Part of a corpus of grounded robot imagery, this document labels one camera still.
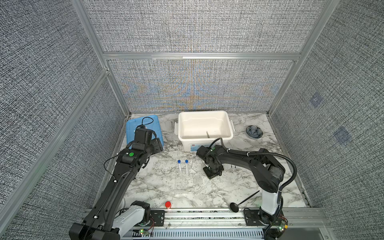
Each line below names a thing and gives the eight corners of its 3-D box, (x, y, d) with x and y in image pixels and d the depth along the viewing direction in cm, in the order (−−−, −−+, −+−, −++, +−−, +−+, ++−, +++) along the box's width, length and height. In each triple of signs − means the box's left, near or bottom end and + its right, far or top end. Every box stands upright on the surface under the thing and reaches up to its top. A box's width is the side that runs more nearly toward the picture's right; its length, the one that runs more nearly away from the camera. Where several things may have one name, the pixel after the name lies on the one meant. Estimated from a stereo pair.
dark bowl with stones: (246, 140, 105) (248, 135, 101) (243, 129, 111) (245, 125, 107) (261, 140, 105) (264, 135, 101) (258, 129, 111) (260, 125, 107)
